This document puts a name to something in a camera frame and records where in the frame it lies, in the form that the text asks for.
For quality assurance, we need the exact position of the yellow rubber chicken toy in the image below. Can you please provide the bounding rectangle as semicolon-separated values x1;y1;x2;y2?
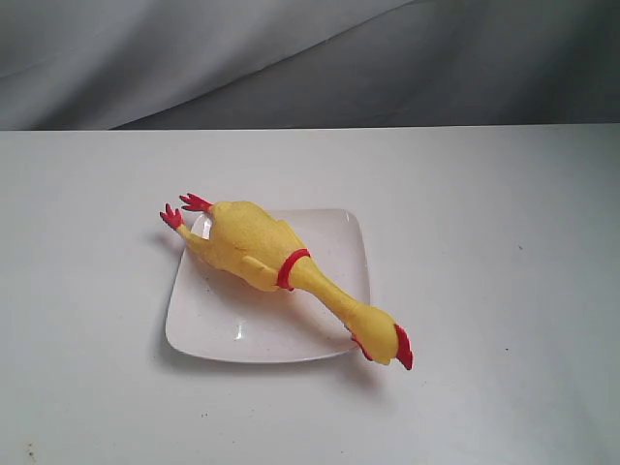
159;193;414;370

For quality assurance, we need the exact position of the white square plate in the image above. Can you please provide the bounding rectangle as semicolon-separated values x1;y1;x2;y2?
165;209;371;364

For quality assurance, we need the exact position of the grey backdrop cloth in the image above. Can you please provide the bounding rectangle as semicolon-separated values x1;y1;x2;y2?
1;1;619;130

